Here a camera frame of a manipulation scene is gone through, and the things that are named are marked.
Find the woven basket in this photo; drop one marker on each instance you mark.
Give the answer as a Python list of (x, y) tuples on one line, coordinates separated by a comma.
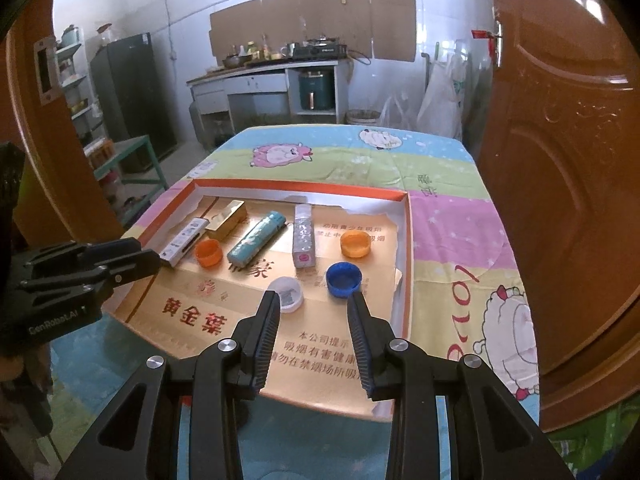
[(362, 116)]

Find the small white plastic bag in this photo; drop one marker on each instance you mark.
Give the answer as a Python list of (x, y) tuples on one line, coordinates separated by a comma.
[(397, 115)]

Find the row of condiment bottles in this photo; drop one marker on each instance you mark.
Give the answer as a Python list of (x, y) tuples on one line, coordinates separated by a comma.
[(262, 51)]

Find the large white plastic bag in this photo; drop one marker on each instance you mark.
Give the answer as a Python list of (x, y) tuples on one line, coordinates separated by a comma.
[(445, 100)]

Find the brown wooden door frame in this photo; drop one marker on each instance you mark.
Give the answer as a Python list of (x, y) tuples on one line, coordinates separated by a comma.
[(75, 160)]

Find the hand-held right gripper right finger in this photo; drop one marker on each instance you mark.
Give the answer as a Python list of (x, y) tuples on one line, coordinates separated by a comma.
[(360, 345)]

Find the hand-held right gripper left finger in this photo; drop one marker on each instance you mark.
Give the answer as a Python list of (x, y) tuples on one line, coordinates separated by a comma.
[(265, 345)]

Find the brown wooden door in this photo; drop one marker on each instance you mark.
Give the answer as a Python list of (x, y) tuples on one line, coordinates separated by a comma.
[(565, 160)]

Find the white kitchen counter cabinet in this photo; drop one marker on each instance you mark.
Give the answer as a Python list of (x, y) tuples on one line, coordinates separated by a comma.
[(250, 92)]

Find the shallow orange-rimmed cardboard box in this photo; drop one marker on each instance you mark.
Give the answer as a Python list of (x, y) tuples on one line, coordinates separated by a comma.
[(310, 355)]

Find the small gold box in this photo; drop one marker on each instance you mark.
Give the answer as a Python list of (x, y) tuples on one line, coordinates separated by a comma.
[(227, 217)]

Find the red door latch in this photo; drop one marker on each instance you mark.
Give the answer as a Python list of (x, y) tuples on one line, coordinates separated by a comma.
[(492, 40)]

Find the black gas stove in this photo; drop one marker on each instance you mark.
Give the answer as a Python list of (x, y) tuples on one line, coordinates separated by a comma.
[(320, 51)]

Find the blue bottle cap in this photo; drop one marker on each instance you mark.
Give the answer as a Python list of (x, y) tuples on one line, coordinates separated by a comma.
[(343, 280)]

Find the metal strike plate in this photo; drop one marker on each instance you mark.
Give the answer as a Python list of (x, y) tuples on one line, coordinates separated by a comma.
[(45, 70)]

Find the long white box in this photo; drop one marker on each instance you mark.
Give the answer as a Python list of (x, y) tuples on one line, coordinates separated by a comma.
[(182, 242)]

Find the teal box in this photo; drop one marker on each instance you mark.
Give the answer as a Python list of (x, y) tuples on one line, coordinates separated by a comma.
[(255, 240)]

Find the green table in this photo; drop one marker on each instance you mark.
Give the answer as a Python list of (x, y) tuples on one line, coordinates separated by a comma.
[(135, 147)]

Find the black refrigerator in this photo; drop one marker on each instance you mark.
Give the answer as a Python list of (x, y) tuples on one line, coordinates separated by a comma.
[(135, 90)]

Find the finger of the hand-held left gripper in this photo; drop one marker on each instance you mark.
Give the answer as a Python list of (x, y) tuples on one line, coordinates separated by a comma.
[(90, 251), (130, 267)]

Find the dark frying pan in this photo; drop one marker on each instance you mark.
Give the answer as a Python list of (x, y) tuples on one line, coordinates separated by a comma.
[(235, 61)]

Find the orange bottle cap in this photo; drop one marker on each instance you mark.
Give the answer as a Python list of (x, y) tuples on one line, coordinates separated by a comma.
[(355, 245), (208, 252)]

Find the green carton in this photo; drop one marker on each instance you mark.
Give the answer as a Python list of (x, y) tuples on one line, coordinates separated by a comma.
[(600, 427)]

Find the silver box with pink end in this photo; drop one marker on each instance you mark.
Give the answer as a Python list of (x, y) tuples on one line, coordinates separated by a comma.
[(303, 242)]

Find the green air fryer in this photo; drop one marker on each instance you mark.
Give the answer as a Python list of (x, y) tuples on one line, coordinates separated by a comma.
[(316, 91)]

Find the white bottle cap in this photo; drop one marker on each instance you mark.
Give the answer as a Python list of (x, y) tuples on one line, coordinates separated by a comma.
[(286, 294)]

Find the white shelf rack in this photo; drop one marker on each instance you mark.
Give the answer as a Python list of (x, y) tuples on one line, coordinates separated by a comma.
[(80, 100)]

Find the cardboard sheets on wall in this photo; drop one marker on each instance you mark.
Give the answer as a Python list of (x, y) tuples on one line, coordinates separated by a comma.
[(310, 20)]

